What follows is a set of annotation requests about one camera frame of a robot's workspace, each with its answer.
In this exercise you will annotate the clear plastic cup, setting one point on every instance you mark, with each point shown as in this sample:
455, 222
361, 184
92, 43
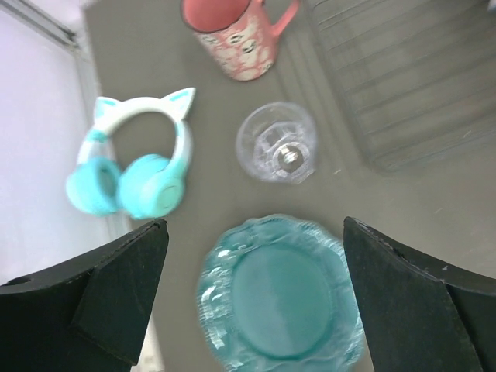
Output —
277, 143

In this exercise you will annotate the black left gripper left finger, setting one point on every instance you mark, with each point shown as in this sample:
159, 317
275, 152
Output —
89, 313

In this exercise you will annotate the black wire dish rack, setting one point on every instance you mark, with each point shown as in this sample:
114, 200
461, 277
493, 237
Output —
415, 79

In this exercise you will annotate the teal scalloped plate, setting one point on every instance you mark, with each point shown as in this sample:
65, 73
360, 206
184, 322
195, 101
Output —
275, 294

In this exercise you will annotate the pink ghost mug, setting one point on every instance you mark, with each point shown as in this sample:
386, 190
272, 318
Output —
238, 35

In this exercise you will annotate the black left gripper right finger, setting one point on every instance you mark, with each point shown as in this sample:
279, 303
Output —
419, 313

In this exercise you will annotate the teal cat ear headphones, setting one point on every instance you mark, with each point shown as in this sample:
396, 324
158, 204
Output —
152, 186

